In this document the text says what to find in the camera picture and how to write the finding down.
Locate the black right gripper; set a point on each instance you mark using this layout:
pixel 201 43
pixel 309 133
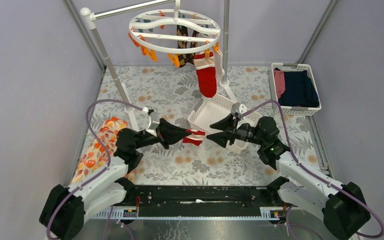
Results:
pixel 221 138

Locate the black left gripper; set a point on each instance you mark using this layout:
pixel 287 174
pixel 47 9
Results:
pixel 162 133

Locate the red snowflake sock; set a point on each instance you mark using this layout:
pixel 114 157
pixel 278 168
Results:
pixel 206 74

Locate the orange clip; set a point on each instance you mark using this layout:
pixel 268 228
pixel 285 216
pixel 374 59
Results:
pixel 149 52
pixel 207 53
pixel 174 58

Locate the white round clip hanger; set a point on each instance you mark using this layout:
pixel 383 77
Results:
pixel 157 30

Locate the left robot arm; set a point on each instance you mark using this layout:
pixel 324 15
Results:
pixel 68 208

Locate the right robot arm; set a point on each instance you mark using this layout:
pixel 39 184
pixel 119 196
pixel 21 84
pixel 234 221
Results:
pixel 337 205

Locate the floral grey tablecloth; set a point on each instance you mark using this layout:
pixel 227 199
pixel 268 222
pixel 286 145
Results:
pixel 173 93

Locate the white perforated sock basket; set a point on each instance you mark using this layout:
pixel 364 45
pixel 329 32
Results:
pixel 211 110

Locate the white rack right foot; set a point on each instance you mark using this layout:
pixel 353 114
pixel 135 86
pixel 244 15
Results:
pixel 226 87

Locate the pink garment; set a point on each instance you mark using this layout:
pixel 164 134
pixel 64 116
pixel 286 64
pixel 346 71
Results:
pixel 279 80

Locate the white basket with clothes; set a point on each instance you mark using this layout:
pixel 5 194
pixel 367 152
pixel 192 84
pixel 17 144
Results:
pixel 294 67

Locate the navy garment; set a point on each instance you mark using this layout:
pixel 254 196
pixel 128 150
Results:
pixel 299 90

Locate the grey horizontal rack bar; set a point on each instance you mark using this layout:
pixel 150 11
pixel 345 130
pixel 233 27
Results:
pixel 130 8

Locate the grey left rack pole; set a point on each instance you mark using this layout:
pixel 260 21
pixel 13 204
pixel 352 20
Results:
pixel 89 19

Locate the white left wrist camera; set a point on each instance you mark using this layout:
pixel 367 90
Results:
pixel 150 119

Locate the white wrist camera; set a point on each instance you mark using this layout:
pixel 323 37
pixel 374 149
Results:
pixel 237 110
pixel 150 119

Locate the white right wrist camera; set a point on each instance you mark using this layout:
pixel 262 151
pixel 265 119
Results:
pixel 237 110

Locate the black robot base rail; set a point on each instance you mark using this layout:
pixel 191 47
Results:
pixel 202 202

